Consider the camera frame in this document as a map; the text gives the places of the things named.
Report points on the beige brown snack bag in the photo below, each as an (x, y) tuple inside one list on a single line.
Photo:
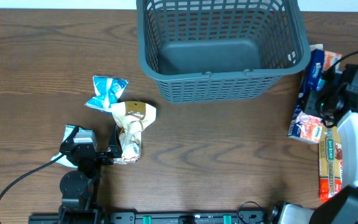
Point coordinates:
[(132, 117)]

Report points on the Kleenex tissue multipack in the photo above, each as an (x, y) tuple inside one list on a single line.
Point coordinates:
[(305, 127)]

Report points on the grey plastic basket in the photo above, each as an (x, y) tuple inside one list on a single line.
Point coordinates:
[(218, 50)]

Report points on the San Remo spaghetti packet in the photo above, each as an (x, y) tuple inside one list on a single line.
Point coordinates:
[(330, 164)]

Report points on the beige paper bag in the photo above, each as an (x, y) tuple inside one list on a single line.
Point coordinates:
[(316, 47)]

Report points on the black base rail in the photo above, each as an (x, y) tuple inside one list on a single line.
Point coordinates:
[(244, 216)]

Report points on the blue white snack bag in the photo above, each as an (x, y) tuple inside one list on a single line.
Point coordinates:
[(107, 91)]

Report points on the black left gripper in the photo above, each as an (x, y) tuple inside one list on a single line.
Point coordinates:
[(107, 158)]

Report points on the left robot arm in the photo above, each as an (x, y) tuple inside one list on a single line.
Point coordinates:
[(79, 187)]

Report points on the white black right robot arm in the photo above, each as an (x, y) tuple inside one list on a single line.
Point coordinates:
[(343, 207)]

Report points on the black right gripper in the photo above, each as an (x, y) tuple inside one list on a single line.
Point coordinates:
[(312, 96)]

